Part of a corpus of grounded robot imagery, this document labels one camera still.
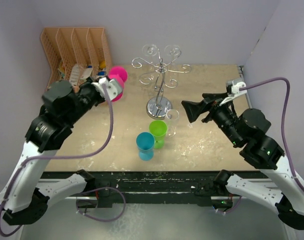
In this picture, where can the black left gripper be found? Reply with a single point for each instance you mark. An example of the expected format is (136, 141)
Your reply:
(89, 84)

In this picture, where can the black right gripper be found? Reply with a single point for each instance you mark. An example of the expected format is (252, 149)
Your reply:
(193, 109)

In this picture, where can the pink plastic goblet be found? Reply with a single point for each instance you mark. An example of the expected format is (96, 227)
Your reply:
(120, 75)

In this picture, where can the clear wine glass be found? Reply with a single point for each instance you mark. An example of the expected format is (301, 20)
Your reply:
(150, 51)
(173, 51)

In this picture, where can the blue plastic goblet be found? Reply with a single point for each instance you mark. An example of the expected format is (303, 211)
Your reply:
(145, 143)

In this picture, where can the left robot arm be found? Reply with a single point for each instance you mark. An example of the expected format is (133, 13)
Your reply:
(22, 202)

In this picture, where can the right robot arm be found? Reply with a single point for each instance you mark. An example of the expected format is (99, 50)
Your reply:
(248, 132)

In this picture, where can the tall clear flute glass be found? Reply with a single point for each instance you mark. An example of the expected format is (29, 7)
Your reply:
(171, 119)

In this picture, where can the chrome wine glass rack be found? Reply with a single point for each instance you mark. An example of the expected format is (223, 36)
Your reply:
(160, 78)

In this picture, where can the white oval label card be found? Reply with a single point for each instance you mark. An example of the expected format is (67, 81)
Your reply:
(75, 74)

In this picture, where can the white green small box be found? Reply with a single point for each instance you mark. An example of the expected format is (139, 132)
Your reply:
(86, 73)

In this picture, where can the white blue small box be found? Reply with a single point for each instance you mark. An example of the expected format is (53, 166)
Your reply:
(101, 73)

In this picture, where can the yellow small bottle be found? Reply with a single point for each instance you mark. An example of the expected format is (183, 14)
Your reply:
(102, 65)

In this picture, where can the colourful booklet in organizer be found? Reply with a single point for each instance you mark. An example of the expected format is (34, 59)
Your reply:
(61, 70)

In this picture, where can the peach plastic file organizer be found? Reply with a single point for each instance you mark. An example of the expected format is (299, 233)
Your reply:
(86, 46)

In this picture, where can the green plastic goblet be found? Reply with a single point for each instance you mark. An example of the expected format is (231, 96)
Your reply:
(158, 129)

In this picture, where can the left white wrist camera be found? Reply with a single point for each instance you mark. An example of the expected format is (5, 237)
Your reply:
(108, 87)

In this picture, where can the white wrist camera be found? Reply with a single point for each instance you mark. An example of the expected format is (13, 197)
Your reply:
(108, 87)
(234, 91)

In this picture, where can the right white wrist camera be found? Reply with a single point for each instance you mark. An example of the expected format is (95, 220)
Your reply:
(234, 91)

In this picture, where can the aluminium rail frame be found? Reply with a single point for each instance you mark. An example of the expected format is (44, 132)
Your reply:
(23, 203)

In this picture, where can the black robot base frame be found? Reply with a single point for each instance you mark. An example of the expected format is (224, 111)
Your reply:
(156, 187)

